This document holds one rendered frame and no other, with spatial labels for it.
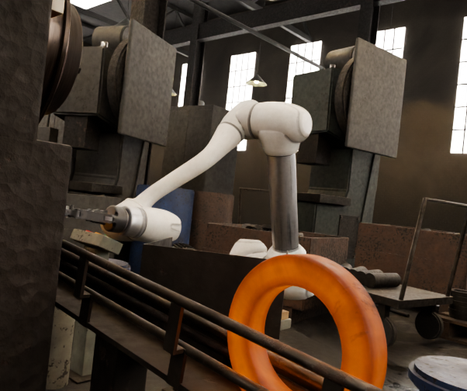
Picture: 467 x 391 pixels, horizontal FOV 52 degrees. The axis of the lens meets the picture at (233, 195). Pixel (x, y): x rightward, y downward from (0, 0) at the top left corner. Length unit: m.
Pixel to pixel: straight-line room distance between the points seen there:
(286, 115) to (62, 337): 1.23
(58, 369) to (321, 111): 4.86
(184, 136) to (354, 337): 5.98
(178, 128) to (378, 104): 2.58
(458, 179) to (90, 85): 9.96
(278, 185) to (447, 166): 11.50
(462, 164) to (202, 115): 8.21
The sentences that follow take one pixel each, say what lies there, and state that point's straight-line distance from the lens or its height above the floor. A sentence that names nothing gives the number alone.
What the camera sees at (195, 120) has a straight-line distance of 6.30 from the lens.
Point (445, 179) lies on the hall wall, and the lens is 13.08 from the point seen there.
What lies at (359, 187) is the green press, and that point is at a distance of 6.62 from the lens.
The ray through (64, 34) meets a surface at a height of 1.11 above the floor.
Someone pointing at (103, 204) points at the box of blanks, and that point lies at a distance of 3.90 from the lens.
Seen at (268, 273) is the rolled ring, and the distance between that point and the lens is 0.52.
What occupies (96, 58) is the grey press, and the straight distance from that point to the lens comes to 4.96.
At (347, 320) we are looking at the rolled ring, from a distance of 0.47.
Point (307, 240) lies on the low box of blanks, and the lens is 3.35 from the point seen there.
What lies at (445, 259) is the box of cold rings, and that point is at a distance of 4.60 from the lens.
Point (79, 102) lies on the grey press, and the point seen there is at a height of 1.61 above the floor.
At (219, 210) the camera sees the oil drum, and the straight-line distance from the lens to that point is 4.95.
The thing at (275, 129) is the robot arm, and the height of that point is 1.07.
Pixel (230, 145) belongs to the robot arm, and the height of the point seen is 1.01.
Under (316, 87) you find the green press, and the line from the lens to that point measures 6.38.
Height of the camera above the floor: 0.82
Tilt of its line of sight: 1 degrees up
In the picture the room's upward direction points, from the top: 6 degrees clockwise
